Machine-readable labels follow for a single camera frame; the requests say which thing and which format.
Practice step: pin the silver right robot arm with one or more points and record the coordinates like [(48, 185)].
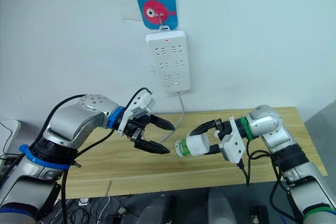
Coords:
[(286, 150)]

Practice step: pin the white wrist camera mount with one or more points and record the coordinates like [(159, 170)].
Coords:
[(232, 145), (139, 106)]

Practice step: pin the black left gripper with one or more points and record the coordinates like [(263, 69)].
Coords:
[(134, 129)]

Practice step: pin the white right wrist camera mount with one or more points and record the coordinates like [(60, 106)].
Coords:
[(232, 145)]

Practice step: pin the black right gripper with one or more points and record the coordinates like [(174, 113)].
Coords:
[(221, 128)]

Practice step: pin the white mosquito repellent heater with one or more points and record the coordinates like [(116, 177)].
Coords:
[(198, 144)]

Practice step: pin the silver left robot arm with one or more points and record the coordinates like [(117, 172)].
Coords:
[(71, 124)]

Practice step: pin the blue fish hook sticker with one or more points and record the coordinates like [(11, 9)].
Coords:
[(157, 7)]

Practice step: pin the green labelled liquid bottle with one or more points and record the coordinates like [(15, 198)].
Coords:
[(181, 148)]

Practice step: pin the white power strip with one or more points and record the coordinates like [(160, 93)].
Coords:
[(169, 61)]

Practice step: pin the clear tape patch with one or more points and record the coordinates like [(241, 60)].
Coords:
[(126, 5)]

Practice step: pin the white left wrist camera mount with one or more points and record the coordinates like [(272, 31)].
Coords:
[(139, 106)]

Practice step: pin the metal wall hook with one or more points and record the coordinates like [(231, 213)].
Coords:
[(161, 20)]

